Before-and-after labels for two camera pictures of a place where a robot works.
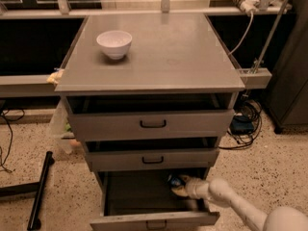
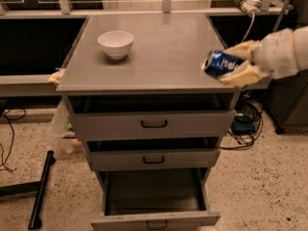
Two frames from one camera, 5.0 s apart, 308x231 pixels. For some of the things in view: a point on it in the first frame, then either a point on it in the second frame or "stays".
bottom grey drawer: [141, 199] stays
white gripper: [193, 189] to [276, 52]
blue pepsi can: [175, 181] to [217, 63]
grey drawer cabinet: [150, 96] stays
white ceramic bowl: [115, 42] stays
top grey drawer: [112, 117] stays
